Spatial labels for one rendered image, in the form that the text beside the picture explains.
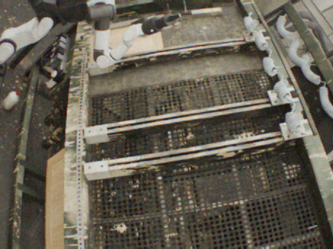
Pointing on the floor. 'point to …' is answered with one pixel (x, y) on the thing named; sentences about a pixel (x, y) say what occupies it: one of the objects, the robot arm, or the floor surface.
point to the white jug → (11, 100)
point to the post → (22, 54)
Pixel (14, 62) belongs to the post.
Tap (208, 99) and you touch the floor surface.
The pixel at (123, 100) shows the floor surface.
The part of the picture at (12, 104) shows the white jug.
